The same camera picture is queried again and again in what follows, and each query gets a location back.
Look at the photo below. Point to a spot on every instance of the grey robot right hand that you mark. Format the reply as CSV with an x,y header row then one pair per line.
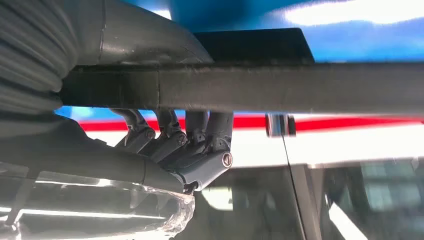
x,y
99,159

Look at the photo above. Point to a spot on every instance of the chrome black stanchion post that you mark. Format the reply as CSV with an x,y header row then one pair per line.
x,y
275,125

